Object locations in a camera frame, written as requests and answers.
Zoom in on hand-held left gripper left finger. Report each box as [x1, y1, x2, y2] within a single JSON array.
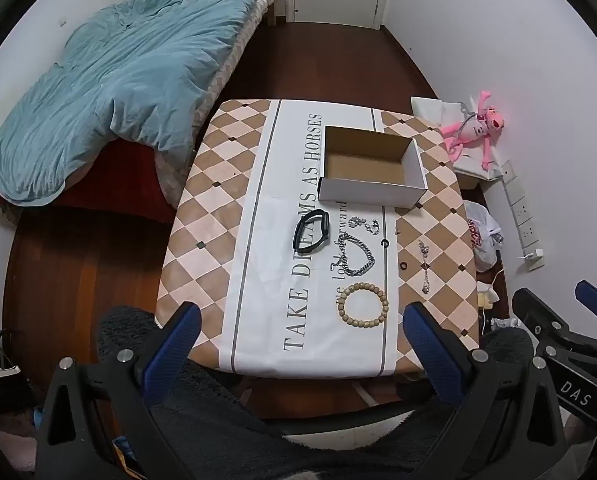
[[36, 301, 202, 480]]

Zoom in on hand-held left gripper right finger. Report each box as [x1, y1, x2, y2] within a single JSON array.
[[403, 301, 567, 480]]

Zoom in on silver pendant necklace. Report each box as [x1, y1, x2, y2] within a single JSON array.
[[417, 241, 433, 295]]

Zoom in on wooden bead bracelet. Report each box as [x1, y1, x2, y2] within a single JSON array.
[[337, 282, 390, 330]]

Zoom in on thin silver chain bracelet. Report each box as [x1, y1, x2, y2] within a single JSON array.
[[349, 215, 381, 236]]

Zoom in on black wristband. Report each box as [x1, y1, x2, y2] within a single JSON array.
[[292, 208, 329, 254]]

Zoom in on white cardboard box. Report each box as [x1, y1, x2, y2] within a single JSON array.
[[317, 125, 427, 208]]

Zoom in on person's dark fleece trousers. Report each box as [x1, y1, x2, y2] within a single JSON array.
[[97, 306, 535, 480]]

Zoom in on white plastic bag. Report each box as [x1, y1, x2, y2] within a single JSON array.
[[461, 200, 505, 267]]

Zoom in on white power strip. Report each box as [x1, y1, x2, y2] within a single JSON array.
[[501, 160, 542, 257]]

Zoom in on brown cardboard box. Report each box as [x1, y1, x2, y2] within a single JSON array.
[[456, 170, 483, 192]]

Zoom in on bed with red base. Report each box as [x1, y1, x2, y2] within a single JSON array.
[[0, 0, 285, 224]]

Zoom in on checkered printed tablecloth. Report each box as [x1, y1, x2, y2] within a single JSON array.
[[156, 99, 482, 379]]

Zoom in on pink plush toy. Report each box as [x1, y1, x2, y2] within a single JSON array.
[[439, 91, 508, 171]]

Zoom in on white foam box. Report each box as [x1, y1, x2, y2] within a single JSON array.
[[411, 96, 505, 182]]

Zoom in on light blue duvet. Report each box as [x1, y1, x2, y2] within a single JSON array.
[[0, 0, 270, 206]]

